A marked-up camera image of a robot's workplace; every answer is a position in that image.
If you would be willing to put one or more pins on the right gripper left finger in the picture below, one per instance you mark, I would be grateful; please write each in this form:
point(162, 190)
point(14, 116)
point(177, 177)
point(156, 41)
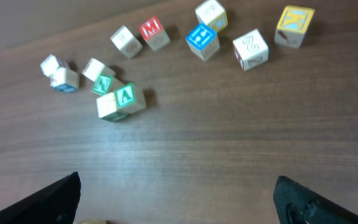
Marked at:
point(56, 203)

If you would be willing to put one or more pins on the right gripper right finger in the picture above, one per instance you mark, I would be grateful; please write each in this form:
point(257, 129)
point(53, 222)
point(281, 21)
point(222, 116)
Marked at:
point(297, 204)

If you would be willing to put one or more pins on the plain white picture block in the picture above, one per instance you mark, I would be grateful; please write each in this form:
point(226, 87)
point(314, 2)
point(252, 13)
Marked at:
point(91, 221)

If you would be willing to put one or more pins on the white block green N side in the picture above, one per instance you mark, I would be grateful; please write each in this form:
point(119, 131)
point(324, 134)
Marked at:
point(107, 108)

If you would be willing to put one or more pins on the white block blue side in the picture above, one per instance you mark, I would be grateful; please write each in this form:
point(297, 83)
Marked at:
point(65, 80)

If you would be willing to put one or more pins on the green N letter block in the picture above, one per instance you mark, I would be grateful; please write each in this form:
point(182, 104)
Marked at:
point(104, 84)

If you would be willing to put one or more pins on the green V letter block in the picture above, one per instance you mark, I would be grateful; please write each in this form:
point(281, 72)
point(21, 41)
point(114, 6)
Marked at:
point(130, 98)

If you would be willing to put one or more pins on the white block far left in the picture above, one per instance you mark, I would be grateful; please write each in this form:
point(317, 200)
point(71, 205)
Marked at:
point(51, 64)

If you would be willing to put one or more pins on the white block red side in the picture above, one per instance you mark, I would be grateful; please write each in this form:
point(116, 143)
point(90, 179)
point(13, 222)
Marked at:
point(94, 68)

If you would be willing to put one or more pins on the white block red trim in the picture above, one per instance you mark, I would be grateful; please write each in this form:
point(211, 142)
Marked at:
point(250, 49)

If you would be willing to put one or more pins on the white block red edge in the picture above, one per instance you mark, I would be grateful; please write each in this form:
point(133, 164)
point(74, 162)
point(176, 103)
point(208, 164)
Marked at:
point(126, 42)

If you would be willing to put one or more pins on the yellow top block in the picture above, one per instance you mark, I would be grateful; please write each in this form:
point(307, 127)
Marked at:
point(293, 26)

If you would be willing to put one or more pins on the blue top block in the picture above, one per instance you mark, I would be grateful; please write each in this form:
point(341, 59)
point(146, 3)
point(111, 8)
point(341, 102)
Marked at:
point(203, 41)

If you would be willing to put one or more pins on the red M letter block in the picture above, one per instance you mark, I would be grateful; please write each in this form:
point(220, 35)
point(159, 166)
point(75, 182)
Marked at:
point(154, 34)

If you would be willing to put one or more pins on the white block yellow side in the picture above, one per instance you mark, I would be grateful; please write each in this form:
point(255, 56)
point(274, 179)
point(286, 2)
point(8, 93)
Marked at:
point(212, 14)

